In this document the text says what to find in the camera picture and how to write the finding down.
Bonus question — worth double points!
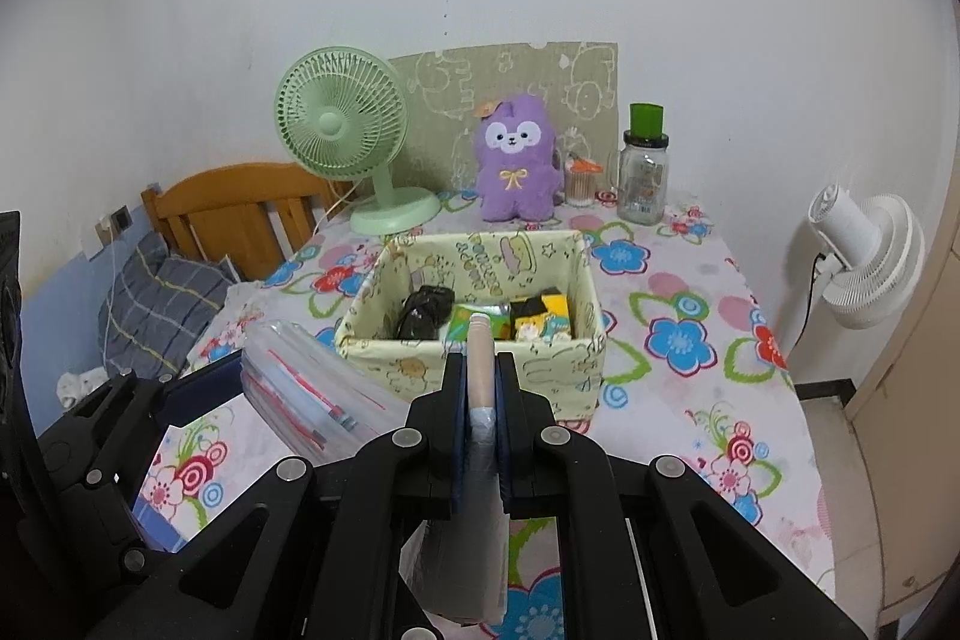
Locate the small glass with orange lid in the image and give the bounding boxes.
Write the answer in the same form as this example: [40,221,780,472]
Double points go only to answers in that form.
[562,149,605,208]

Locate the clear zip bags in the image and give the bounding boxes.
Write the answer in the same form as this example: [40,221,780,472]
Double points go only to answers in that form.
[240,319,410,465]

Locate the purple plush toy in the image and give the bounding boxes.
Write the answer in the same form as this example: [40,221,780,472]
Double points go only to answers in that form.
[472,92,565,223]

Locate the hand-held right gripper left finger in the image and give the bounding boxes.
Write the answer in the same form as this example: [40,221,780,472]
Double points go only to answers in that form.
[90,351,470,640]

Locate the white fan cable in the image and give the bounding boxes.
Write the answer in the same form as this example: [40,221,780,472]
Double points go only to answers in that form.
[313,182,359,234]

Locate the glass jar with green lid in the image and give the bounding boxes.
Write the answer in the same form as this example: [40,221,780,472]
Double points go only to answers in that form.
[606,102,671,227]

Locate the black cloth bundle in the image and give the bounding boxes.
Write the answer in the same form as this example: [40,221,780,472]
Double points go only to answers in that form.
[396,284,456,341]

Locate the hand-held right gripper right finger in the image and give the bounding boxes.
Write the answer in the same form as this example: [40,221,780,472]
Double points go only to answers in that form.
[495,351,865,640]

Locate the beige printed cardboard panel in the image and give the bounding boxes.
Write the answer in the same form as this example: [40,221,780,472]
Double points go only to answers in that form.
[388,40,622,200]

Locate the wooden bed headboard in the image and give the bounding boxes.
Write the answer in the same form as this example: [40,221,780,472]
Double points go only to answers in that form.
[141,161,353,283]

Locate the white crumpled cloth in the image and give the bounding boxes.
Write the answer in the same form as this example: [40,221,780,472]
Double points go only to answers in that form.
[57,367,112,410]

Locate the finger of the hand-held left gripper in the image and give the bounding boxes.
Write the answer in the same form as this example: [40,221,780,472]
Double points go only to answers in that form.
[34,356,252,581]

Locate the wall power socket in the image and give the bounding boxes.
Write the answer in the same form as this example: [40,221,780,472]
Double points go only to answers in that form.
[97,203,134,238]

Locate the green desk fan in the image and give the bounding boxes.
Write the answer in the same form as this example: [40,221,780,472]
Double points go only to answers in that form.
[274,46,442,236]

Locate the beige wooden cabinet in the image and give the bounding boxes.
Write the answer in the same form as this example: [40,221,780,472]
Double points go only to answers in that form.
[847,152,960,622]

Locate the grey plaid pillow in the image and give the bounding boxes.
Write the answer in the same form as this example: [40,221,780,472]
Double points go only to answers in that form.
[101,231,235,380]

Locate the black fan cable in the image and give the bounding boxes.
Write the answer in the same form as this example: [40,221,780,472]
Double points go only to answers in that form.
[793,256,826,380]

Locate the yellow printed fabric storage box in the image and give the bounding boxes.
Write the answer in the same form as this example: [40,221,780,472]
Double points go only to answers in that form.
[334,229,608,425]

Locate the white circulating fan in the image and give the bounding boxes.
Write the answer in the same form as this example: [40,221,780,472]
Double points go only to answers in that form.
[808,184,928,330]

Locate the green printed packet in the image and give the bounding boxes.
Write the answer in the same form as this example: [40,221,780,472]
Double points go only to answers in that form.
[446,302,518,350]

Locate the yellow snack packet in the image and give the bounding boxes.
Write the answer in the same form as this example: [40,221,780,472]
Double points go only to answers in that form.
[508,287,575,345]

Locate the blue bedsheet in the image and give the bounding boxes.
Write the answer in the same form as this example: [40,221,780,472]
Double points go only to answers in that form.
[131,494,188,555]

